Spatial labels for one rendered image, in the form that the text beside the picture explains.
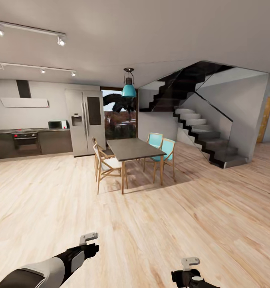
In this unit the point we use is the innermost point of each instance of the breakfast table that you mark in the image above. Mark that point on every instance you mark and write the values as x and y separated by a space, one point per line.
133 149

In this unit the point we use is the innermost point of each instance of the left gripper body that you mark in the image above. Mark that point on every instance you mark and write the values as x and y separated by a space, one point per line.
90 250

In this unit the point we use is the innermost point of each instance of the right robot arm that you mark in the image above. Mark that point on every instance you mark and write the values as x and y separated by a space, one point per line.
190 278

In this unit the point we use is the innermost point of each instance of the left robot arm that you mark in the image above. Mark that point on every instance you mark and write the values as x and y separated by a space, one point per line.
52 272

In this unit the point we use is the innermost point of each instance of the oven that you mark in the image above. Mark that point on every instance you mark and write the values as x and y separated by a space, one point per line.
26 142

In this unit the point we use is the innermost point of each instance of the microwave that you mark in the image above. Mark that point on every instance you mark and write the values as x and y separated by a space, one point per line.
57 124

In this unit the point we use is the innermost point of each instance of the room light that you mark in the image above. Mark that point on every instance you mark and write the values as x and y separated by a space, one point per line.
128 90

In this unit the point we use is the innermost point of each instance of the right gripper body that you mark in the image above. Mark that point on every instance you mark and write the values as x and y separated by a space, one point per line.
182 275

